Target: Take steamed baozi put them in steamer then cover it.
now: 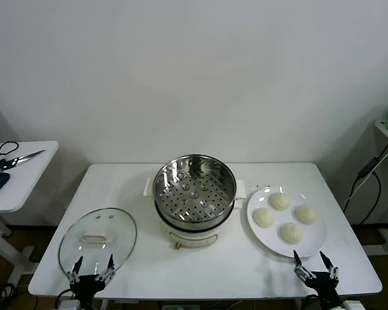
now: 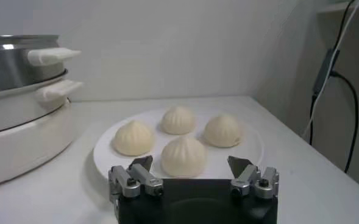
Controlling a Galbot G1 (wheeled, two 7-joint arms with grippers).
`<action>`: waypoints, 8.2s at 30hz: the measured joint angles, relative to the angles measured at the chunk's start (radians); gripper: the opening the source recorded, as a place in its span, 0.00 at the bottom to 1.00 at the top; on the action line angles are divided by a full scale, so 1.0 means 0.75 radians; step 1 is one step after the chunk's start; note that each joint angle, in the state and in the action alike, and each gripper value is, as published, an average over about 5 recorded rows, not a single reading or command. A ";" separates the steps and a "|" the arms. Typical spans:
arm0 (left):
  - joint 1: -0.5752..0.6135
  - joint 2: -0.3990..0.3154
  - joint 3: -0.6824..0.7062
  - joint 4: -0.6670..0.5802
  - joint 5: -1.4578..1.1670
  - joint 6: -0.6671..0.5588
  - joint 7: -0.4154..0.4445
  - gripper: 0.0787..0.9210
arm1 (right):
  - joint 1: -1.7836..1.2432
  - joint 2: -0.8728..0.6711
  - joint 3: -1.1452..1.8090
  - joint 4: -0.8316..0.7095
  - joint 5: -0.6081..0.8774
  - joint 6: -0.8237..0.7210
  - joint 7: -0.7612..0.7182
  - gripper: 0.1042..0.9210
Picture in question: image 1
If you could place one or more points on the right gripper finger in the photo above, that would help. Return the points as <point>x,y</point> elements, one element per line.
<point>332,271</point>
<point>300,269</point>

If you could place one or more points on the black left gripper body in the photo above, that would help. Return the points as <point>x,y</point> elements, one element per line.
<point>87,285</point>

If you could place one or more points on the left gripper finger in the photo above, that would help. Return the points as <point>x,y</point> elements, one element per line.
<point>110,266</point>
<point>73,274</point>

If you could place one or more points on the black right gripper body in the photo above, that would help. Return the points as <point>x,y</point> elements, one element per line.
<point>325,285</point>

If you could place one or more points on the white steamed baozi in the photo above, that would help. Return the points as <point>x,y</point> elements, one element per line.
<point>291,233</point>
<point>306,214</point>
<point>264,217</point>
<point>280,201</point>

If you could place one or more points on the stainless steel steamer basket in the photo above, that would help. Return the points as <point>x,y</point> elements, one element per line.
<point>194,193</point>

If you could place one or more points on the white round plate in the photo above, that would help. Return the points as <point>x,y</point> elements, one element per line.
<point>265,239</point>

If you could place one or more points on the white side table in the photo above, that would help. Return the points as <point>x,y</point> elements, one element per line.
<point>35,181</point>

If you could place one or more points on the white shelf table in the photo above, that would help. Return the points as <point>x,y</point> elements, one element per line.
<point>383,127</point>

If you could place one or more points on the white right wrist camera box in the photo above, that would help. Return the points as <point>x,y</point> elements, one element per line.
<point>352,305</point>

